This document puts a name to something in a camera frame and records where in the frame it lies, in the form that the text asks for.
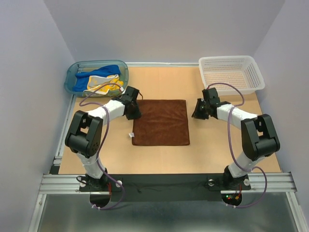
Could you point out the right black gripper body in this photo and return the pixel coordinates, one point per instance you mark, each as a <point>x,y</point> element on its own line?
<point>201,110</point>

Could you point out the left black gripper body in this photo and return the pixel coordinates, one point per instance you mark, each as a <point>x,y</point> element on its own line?
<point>135,111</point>

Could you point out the brown towel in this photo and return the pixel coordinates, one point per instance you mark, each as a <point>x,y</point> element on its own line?
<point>163,123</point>

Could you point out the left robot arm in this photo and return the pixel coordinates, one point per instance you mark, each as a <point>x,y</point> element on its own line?
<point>88,131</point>

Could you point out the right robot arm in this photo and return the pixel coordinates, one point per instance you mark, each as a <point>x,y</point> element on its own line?
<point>258,134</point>

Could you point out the white plastic basket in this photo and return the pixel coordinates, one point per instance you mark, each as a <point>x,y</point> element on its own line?
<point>242,72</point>

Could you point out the yellow white towel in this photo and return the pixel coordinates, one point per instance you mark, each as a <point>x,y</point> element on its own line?
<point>104,85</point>

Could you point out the blue towel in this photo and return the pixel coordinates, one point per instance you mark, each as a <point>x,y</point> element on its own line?
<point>83,77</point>

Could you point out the teal plastic bin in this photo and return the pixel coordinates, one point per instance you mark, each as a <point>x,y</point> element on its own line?
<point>87,66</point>

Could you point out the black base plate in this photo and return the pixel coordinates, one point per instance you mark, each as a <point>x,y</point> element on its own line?
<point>165,188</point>

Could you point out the aluminium frame rail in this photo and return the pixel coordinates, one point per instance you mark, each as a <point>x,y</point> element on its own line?
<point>269,206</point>

